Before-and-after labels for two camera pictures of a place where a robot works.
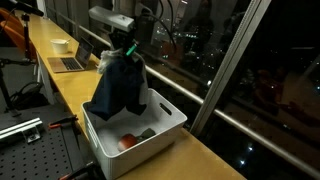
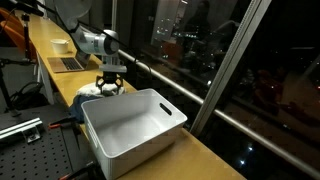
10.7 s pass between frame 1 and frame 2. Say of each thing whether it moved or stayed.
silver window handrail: stayed
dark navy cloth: moved
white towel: moved
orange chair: stayed
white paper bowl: stayed
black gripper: moved
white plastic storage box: stayed
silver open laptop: stayed
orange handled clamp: stayed
